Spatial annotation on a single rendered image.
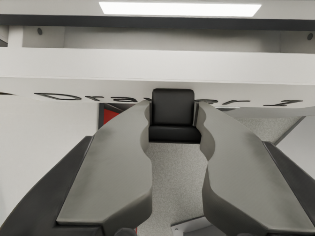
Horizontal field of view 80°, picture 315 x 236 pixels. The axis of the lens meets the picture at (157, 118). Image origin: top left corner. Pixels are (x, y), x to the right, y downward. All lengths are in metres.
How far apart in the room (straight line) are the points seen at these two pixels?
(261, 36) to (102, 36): 0.17
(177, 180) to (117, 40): 0.93
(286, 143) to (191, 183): 0.54
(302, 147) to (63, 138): 1.13
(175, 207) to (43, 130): 0.90
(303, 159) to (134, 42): 1.13
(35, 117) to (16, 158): 0.06
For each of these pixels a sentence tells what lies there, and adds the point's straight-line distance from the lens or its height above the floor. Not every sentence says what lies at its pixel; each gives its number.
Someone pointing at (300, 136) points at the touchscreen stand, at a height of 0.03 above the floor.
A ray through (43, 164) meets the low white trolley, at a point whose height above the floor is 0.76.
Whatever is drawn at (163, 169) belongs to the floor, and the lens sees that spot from 1.06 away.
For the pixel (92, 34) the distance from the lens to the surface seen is 0.23.
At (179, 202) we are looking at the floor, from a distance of 1.11.
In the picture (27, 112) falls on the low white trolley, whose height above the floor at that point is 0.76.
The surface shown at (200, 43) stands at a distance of 0.22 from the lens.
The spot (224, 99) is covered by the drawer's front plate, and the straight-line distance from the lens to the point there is 0.17.
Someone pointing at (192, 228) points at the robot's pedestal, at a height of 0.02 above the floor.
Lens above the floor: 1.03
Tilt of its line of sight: 87 degrees down
